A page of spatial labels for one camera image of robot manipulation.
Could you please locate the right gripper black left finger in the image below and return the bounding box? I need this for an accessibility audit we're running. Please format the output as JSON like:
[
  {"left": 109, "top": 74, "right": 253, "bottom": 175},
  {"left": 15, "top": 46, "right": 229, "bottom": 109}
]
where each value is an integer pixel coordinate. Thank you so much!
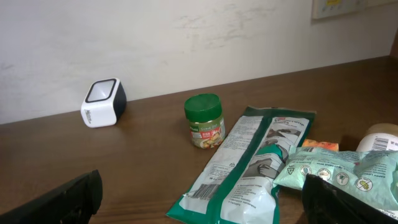
[{"left": 1, "top": 170, "right": 103, "bottom": 223}]

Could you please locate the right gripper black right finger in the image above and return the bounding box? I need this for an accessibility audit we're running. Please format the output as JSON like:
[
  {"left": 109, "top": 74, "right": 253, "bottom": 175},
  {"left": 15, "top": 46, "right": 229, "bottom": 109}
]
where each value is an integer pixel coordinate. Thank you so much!
[{"left": 302, "top": 174, "right": 397, "bottom": 224}]

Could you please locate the mint green snack packet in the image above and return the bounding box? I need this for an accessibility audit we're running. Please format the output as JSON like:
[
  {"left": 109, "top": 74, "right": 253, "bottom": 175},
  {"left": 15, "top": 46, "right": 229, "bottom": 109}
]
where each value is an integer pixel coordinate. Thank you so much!
[{"left": 274, "top": 147, "right": 397, "bottom": 220}]

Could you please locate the orange tissue packet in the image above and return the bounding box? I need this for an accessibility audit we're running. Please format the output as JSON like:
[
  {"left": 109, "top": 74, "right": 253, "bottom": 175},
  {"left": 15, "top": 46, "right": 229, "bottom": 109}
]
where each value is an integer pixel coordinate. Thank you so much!
[{"left": 302, "top": 139, "right": 339, "bottom": 151}]

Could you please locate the white lotion tube gold cap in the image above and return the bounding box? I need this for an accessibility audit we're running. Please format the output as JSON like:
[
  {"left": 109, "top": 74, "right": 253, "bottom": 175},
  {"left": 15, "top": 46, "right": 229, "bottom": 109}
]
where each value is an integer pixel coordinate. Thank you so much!
[{"left": 356, "top": 123, "right": 397, "bottom": 152}]

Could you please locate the green white gloves package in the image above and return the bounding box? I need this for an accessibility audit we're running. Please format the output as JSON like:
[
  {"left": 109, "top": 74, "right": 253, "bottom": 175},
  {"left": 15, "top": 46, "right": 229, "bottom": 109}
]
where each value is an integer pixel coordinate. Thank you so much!
[{"left": 166, "top": 106, "right": 316, "bottom": 224}]

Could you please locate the green lid jar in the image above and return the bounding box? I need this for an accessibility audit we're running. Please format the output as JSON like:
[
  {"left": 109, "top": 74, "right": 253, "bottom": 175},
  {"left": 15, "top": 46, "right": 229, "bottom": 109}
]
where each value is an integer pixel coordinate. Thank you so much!
[{"left": 184, "top": 93, "right": 226, "bottom": 149}]

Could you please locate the white barcode scanner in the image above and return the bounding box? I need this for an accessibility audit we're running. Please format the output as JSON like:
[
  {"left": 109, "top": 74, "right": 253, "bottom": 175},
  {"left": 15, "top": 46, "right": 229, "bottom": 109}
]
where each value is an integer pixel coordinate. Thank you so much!
[{"left": 80, "top": 78, "right": 127, "bottom": 128}]

